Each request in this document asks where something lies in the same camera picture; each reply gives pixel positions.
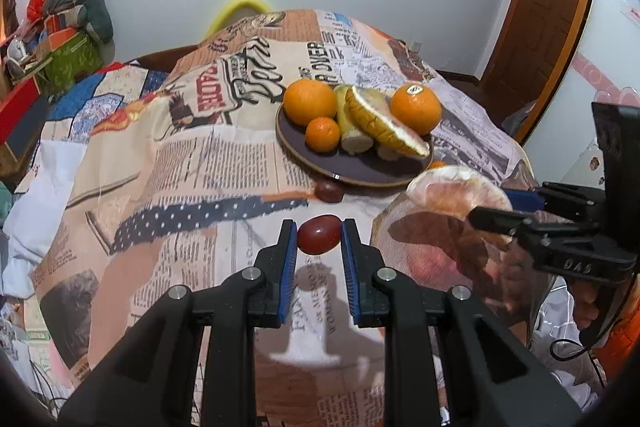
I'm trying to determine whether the blue patchwork quilt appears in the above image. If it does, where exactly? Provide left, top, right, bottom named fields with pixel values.
left=40, top=64, right=168, bottom=144

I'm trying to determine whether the white heart wardrobe door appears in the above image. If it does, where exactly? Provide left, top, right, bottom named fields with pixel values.
left=524, top=0, right=639, bottom=187

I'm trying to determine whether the small orange kumquat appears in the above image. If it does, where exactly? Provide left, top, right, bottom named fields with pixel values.
left=428, top=160, right=447, bottom=169

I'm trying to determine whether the red box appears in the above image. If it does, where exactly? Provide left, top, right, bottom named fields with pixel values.
left=0, top=76, right=41, bottom=143

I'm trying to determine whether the large plain orange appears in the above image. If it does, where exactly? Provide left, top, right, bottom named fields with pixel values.
left=282, top=78, right=337, bottom=127

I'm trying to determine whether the yellow foam tube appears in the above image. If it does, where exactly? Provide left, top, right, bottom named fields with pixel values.
left=205, top=0, right=271, bottom=39

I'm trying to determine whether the orange with sticker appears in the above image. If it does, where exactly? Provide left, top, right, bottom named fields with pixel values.
left=390, top=82, right=442, bottom=135

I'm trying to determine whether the yellow sugarcane piece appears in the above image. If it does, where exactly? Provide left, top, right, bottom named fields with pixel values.
left=334, top=84, right=374, bottom=156

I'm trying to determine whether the brown wooden door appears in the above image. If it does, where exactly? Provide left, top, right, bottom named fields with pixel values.
left=480, top=0, right=591, bottom=140

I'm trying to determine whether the red plastic bag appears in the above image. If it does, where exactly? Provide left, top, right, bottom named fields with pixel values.
left=26, top=0, right=47, bottom=22

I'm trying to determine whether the green storage box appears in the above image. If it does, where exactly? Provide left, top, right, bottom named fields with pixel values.
left=14, top=31, right=103, bottom=96

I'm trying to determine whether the white cloth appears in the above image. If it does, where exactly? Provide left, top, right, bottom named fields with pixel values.
left=1, top=140, right=87, bottom=299

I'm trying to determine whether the person hand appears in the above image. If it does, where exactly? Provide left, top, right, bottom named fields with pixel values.
left=570, top=281, right=599, bottom=331

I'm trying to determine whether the dark jujube fruit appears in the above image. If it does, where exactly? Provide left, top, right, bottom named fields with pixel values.
left=314, top=180, right=344, bottom=204

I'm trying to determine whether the dark purple plate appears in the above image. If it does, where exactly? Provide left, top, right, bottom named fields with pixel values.
left=274, top=106, right=435, bottom=188

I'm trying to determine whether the wall socket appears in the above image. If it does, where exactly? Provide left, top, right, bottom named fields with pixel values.
left=410, top=41, right=422, bottom=53

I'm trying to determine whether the grey plush toy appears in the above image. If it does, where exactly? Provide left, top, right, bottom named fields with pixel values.
left=42, top=0, right=114, bottom=46

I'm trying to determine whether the small mandarin orange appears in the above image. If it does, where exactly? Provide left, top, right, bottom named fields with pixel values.
left=305, top=117, right=341, bottom=154

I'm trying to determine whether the green sugarcane piece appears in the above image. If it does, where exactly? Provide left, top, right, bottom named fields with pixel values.
left=376, top=144, right=400, bottom=161

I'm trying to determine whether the red jujube fruit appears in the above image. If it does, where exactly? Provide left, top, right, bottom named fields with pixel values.
left=297, top=215, right=342, bottom=256

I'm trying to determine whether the newspaper print tablecloth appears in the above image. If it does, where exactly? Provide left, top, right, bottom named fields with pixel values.
left=30, top=10, right=552, bottom=426

